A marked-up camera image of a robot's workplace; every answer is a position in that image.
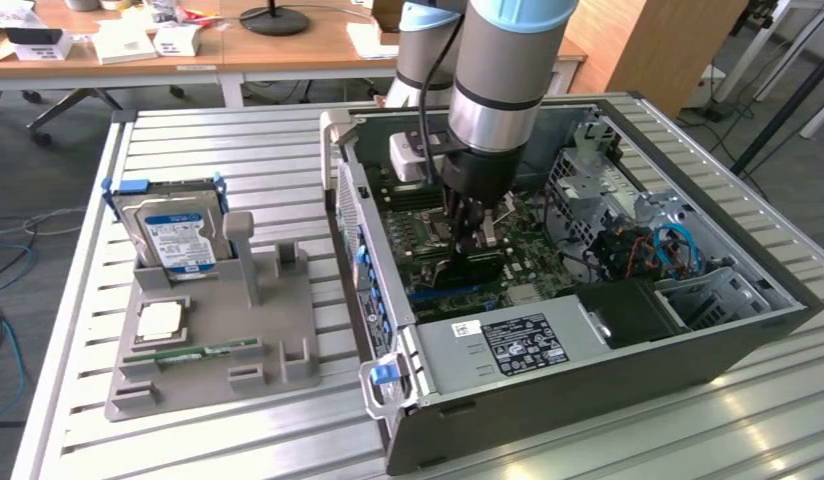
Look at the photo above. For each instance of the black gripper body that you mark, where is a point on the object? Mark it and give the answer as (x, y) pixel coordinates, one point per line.
(482, 175)

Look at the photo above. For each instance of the green graphics card black cooler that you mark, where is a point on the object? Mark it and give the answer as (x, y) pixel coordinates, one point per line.
(466, 277)

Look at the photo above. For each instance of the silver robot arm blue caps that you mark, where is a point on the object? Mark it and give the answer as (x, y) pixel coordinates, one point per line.
(506, 75)

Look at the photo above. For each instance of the CPU socket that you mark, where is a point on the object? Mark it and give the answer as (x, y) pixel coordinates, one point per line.
(435, 230)

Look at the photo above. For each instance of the metal socket cover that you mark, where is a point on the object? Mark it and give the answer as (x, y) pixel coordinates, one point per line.
(508, 202)

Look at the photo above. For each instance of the installed green RAM stick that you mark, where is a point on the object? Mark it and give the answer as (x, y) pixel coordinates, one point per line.
(487, 257)

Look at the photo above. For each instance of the green motherboard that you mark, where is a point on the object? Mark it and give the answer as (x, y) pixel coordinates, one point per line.
(532, 250)

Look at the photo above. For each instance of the blue expansion slot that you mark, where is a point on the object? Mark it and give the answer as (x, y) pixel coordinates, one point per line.
(446, 291)

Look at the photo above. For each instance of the silver chipset heatsink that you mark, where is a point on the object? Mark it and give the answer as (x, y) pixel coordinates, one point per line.
(524, 294)

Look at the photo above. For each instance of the metal disk bay cage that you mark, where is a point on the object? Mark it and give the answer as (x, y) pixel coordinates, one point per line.
(586, 190)

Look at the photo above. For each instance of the silver power supply unit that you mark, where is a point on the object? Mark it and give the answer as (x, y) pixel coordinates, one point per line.
(466, 350)

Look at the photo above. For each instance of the white paper sheet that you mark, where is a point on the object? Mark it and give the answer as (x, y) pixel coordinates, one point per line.
(372, 45)

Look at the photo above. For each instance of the blue case latch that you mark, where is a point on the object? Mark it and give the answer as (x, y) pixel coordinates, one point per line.
(382, 376)

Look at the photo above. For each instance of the metal disk bay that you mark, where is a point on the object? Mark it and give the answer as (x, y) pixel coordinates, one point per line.
(712, 300)

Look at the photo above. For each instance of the black power strip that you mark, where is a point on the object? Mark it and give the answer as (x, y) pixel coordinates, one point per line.
(712, 112)

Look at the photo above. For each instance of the wooden cabinet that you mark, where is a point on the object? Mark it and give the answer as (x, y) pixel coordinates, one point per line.
(659, 45)

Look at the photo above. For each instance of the black open PC case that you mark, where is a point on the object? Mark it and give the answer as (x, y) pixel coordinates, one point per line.
(586, 400)

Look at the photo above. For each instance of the hard disk blue label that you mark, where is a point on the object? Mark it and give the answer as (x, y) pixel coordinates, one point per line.
(175, 235)

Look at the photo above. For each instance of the black lamp base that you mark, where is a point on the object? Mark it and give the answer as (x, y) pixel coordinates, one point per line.
(275, 22)

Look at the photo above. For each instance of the black tripod pole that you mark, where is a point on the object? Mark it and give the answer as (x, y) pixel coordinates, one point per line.
(779, 110)

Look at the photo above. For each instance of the loose green RAM stick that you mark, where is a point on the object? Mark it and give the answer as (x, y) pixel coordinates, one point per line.
(185, 352)

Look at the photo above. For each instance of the silver CPU chip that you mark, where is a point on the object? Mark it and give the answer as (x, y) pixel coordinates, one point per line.
(160, 321)

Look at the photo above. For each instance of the blue disk carrier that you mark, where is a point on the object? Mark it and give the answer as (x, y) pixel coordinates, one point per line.
(128, 186)

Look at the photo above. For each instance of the grey parts rack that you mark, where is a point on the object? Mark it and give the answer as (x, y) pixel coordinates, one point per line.
(205, 390)

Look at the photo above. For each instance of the small white printed box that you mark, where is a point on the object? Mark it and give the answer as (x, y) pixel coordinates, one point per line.
(177, 42)

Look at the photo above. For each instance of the flat white box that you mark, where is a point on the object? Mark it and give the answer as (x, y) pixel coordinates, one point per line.
(125, 45)

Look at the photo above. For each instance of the white box black print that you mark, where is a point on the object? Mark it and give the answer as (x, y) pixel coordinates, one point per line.
(45, 51)

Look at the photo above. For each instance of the black device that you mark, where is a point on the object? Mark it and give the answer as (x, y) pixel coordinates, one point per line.
(33, 36)

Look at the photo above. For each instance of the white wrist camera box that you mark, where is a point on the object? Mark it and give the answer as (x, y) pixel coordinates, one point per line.
(408, 160)

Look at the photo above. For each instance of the black plastic duct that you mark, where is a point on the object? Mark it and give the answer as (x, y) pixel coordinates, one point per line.
(628, 312)

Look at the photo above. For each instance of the white table frame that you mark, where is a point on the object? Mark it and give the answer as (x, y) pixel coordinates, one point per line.
(759, 40)

